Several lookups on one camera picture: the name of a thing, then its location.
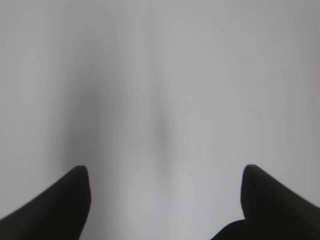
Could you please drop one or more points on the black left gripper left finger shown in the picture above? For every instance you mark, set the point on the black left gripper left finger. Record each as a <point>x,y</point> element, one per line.
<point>58,213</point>

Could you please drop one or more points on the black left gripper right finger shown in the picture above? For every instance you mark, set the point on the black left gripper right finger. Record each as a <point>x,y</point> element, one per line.
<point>271,211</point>

